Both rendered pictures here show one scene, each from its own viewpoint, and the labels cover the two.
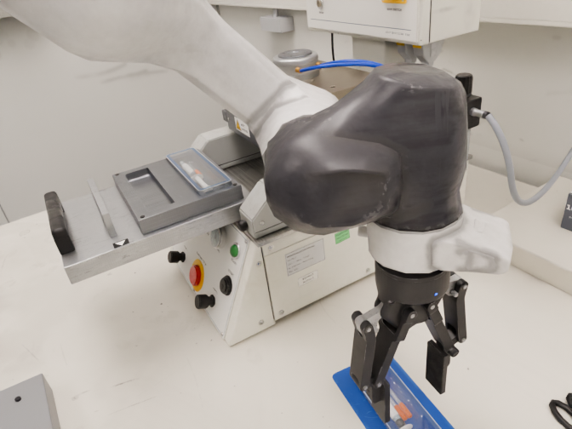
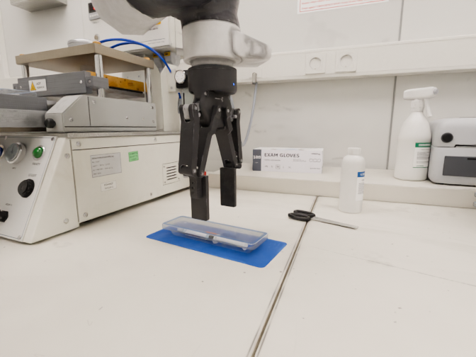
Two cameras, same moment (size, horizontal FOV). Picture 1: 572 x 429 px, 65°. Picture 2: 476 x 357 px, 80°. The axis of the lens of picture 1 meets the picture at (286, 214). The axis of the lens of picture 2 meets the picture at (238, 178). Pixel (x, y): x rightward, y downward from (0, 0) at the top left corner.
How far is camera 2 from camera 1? 0.40 m
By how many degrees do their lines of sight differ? 43
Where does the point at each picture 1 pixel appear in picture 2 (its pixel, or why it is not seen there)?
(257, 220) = (66, 114)
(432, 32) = (176, 43)
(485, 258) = (260, 45)
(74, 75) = not seen: outside the picture
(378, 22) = (142, 39)
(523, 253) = (241, 178)
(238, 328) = (42, 222)
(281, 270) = (86, 169)
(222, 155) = not seen: hidden behind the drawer
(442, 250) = (237, 38)
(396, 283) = (210, 71)
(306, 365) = (119, 237)
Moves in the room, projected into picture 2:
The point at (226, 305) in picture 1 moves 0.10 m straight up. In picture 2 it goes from (26, 206) to (18, 147)
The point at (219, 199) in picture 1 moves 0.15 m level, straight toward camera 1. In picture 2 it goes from (24, 102) to (53, 95)
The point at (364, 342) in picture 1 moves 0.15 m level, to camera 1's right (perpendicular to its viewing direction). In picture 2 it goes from (192, 123) to (267, 124)
